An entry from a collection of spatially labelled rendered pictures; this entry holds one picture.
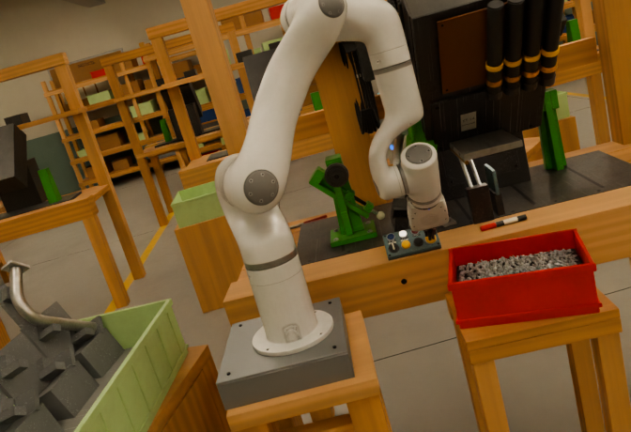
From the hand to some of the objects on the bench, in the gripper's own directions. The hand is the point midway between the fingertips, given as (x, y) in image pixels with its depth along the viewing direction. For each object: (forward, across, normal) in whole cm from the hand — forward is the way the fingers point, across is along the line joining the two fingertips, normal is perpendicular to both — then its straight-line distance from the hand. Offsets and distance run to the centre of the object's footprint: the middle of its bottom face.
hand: (429, 231), depth 156 cm
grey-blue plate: (+16, -23, -12) cm, 30 cm away
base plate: (+26, -14, -24) cm, 38 cm away
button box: (+10, +5, +1) cm, 12 cm away
